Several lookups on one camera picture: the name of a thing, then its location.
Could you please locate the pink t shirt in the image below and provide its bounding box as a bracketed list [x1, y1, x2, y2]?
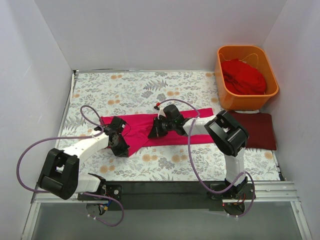
[100, 108, 214, 157]

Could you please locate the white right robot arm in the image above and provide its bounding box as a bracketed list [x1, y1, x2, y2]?
[148, 103, 249, 199]

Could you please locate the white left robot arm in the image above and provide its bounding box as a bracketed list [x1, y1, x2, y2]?
[37, 116, 130, 200]

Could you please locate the floral table cloth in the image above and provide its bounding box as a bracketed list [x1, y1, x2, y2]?
[48, 71, 286, 183]

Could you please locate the red t shirt in basket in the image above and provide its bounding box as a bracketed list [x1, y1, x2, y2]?
[221, 59, 267, 95]

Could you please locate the folded maroon t shirt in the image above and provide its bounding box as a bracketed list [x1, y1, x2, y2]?
[229, 111, 277, 151]

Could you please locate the orange plastic basket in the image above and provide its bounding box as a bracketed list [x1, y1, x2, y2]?
[214, 45, 279, 111]

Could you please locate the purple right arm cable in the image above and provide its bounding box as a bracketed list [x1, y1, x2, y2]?
[153, 98, 256, 219]

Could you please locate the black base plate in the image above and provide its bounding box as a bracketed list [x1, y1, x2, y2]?
[77, 181, 255, 215]

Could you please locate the aluminium frame rail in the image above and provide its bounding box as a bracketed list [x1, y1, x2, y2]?
[22, 181, 312, 240]

